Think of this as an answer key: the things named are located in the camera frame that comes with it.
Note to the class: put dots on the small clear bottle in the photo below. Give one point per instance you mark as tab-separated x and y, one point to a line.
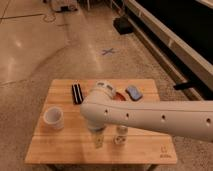
121	135

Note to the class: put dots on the black box on floor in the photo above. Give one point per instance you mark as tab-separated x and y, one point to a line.
122	25

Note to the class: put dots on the white machine on floor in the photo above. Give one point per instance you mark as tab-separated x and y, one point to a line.
64	5

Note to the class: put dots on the blue sponge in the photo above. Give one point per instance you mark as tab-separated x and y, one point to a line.
134	93

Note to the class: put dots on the wooden table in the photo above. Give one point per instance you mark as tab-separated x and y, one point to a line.
73	144

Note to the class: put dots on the white cup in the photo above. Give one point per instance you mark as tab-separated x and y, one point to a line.
54	118

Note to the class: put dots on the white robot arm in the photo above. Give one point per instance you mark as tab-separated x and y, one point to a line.
190	119

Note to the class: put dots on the black rectangular remote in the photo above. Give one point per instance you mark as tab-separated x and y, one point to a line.
77	94

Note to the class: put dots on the orange plate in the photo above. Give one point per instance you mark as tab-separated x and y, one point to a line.
119	97

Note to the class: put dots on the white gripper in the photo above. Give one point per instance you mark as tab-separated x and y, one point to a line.
98	138

